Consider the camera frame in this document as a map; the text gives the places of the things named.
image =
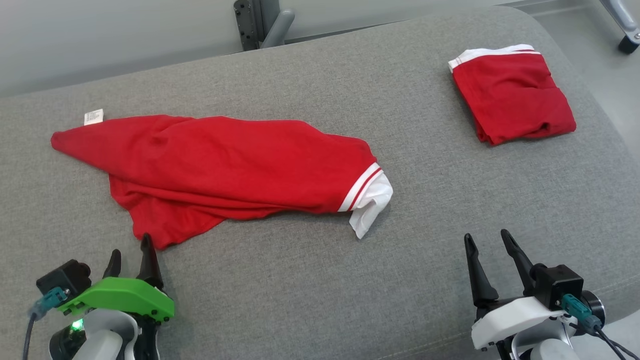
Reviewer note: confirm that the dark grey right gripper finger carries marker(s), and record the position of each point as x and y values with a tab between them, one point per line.
480	285
520	262

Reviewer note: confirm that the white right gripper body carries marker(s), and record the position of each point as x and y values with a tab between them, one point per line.
505	320

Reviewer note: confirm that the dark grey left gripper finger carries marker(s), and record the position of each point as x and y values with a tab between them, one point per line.
148	265
113	265

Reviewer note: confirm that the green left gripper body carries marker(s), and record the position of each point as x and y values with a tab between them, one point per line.
120	297

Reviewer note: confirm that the red and white jersey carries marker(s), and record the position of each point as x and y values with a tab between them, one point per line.
225	165

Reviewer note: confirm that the red shorts with white waistband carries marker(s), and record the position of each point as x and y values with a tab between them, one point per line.
515	95

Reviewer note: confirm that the grey leg with black caster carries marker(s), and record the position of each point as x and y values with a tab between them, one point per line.
625	25

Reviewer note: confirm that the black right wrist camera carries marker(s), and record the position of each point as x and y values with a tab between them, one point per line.
560	285

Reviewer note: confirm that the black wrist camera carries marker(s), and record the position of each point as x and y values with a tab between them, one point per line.
65	277
560	285

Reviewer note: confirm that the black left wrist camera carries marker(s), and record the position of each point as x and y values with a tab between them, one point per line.
65	277

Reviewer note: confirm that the grey metal post bracket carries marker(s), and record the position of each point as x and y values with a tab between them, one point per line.
260	22

